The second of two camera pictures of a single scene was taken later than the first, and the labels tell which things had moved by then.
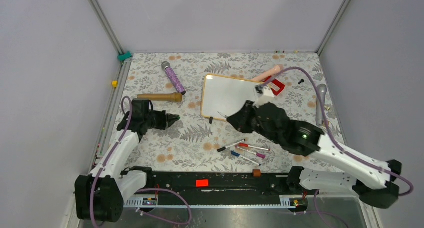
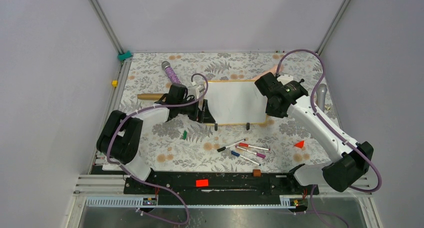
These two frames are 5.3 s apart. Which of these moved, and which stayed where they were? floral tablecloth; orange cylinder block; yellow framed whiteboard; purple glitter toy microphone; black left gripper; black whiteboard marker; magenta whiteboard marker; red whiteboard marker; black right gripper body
Moved: black left gripper; yellow framed whiteboard; black right gripper body
Stayed: purple glitter toy microphone; magenta whiteboard marker; red whiteboard marker; black whiteboard marker; orange cylinder block; floral tablecloth
